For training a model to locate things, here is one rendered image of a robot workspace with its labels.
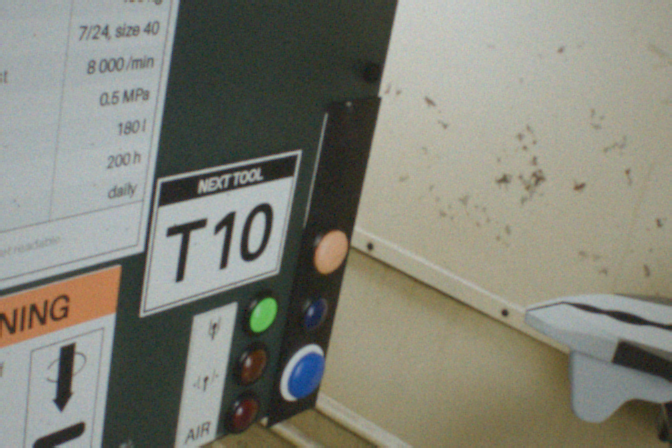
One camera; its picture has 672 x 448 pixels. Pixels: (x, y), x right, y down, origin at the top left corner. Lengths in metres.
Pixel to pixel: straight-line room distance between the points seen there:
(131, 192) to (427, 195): 0.97
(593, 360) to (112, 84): 0.30
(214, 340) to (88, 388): 0.08
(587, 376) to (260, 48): 0.25
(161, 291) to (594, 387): 0.24
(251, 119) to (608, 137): 0.81
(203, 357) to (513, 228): 0.84
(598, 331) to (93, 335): 0.26
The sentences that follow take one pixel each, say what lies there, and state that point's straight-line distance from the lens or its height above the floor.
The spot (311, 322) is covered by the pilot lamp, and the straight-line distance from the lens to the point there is 0.62.
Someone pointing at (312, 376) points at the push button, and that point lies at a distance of 0.64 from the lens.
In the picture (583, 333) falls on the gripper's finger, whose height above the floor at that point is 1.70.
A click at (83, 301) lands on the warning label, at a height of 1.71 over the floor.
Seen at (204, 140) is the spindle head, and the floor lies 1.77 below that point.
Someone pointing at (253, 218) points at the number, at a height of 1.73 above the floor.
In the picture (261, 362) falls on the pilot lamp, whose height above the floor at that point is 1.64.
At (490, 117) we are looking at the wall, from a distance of 1.36.
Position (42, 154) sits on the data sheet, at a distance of 0.44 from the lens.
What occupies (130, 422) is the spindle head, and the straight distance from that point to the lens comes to 0.55.
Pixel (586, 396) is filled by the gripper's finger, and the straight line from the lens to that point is 0.61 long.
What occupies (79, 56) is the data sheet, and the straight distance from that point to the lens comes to 0.44.
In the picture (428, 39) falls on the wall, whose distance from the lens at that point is 1.40.
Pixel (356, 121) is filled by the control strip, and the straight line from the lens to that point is 0.59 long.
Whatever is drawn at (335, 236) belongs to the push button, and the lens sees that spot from 0.60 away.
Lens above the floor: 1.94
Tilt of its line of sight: 22 degrees down
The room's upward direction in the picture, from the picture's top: 12 degrees clockwise
